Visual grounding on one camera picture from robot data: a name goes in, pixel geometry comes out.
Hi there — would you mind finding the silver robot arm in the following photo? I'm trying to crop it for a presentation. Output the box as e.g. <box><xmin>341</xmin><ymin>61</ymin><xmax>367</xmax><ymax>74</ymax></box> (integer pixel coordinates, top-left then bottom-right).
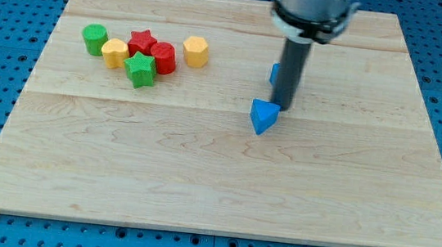
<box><xmin>270</xmin><ymin>0</ymin><xmax>359</xmax><ymax>45</ymax></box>

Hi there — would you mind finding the blue cube block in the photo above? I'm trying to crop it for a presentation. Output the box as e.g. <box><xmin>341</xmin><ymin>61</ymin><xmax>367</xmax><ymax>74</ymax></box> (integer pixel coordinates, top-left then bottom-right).
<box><xmin>268</xmin><ymin>63</ymin><xmax>280</xmax><ymax>86</ymax></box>

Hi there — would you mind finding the yellow hexagon block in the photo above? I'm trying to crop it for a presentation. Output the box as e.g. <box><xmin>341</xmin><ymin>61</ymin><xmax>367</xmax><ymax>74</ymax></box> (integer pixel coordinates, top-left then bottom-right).
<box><xmin>183</xmin><ymin>36</ymin><xmax>210</xmax><ymax>68</ymax></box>

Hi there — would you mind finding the blue triangular block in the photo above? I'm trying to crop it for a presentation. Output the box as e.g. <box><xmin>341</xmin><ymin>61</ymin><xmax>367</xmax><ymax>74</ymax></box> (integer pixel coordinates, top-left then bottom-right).
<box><xmin>250</xmin><ymin>98</ymin><xmax>280</xmax><ymax>135</ymax></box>

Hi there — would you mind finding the light wooden board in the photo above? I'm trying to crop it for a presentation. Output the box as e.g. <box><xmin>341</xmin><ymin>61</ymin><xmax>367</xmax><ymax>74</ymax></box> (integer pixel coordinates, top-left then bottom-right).
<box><xmin>0</xmin><ymin>0</ymin><xmax>442</xmax><ymax>247</ymax></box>

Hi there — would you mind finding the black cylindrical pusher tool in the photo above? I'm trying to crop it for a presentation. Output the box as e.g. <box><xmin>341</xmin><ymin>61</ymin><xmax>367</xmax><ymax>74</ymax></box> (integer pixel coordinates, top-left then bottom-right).
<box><xmin>270</xmin><ymin>38</ymin><xmax>311</xmax><ymax>111</ymax></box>

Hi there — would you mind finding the red cylinder block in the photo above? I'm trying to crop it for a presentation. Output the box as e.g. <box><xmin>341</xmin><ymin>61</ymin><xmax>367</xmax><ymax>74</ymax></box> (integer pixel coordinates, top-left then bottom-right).
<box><xmin>151</xmin><ymin>42</ymin><xmax>176</xmax><ymax>75</ymax></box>

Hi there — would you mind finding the green star block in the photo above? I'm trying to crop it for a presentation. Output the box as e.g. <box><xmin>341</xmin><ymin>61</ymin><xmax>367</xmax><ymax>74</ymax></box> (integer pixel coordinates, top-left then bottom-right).
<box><xmin>124</xmin><ymin>52</ymin><xmax>156</xmax><ymax>88</ymax></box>

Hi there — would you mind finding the red star block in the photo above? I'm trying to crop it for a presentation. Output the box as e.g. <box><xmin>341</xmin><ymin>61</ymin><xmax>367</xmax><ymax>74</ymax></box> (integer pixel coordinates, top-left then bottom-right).
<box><xmin>127</xmin><ymin>29</ymin><xmax>157</xmax><ymax>56</ymax></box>

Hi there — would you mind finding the yellow heart block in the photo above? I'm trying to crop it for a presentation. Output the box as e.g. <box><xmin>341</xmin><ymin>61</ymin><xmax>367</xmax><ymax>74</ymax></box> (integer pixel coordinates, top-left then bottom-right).
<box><xmin>101</xmin><ymin>38</ymin><xmax>129</xmax><ymax>69</ymax></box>

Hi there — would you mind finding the green cylinder block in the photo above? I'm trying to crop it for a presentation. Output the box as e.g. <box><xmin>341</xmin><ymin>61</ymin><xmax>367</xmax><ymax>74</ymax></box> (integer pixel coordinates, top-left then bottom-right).
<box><xmin>81</xmin><ymin>23</ymin><xmax>108</xmax><ymax>56</ymax></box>

